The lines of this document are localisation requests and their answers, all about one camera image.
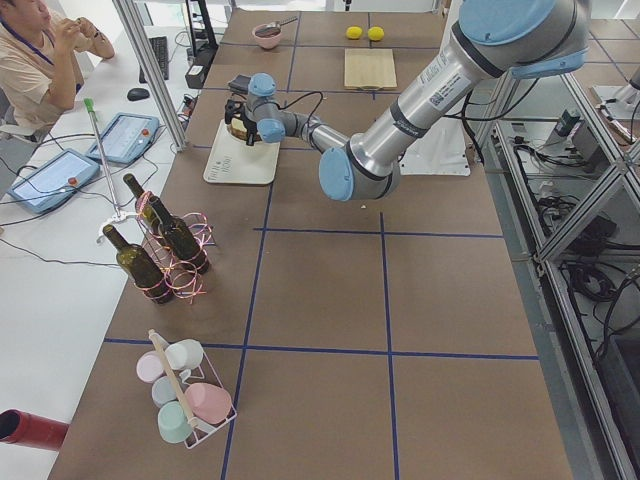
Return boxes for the seated person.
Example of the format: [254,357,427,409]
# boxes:
[1,1,115,133]

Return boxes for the dark wine bottle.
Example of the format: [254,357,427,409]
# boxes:
[102,224,175,304]
[149,195,210,274]

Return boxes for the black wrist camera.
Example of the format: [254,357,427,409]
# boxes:
[224,99,245,125]

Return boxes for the white wire cup rack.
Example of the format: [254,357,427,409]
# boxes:
[136,329,237,449]

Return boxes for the blue teach pendant near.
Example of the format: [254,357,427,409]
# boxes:
[8,149,99,214]

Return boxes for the aluminium frame post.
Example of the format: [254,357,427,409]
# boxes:
[112,0,187,152]

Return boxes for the mint green cup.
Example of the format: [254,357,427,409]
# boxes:
[157,401,193,444]

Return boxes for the black computer mouse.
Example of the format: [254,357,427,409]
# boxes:
[126,87,150,102]

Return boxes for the dark wine bottle upper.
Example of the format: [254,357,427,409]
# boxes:
[102,224,175,304]

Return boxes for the yellow lemon right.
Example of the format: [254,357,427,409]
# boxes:
[367,26,385,42]

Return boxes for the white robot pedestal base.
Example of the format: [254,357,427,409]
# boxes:
[400,118,470,177]

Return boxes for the wooden cutting board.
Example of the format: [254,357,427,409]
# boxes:
[343,48,397,91]

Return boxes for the white round plate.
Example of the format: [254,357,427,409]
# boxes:
[227,119,261,144]

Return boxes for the cream bear tray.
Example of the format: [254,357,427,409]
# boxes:
[203,120,280,185]

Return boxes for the black keyboard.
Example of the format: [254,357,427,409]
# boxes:
[148,36,170,80]

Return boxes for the dark wine bottle lower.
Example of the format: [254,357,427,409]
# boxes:
[149,195,210,274]

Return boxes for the red cylinder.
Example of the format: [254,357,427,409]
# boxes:
[1,409,69,451]

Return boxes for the blue teach pendant far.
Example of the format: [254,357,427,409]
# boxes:
[89,112,160,165]

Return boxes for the pink bowl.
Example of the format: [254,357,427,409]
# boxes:
[252,23,282,50]

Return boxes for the yellow lemon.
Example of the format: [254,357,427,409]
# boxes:
[345,26,363,40]
[367,26,385,42]

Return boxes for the metal scoop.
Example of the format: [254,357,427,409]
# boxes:
[255,16,298,37]

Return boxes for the blue teach pendant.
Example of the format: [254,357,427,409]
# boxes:
[89,112,160,165]
[8,149,99,214]

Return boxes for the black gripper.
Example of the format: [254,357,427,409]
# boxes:
[242,113,258,146]

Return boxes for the grey folded cloth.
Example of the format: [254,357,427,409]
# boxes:
[228,75,251,95]

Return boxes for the yellow lemon left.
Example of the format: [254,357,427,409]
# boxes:
[345,26,363,40]

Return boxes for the bread slice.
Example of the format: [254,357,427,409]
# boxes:
[229,118,246,135]

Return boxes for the pink cup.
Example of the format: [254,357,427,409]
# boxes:
[185,383,232,425]

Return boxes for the copper wire bottle rack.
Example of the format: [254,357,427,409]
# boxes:
[137,211,215,302]

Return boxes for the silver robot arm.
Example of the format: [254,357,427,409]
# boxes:
[229,1,591,201]

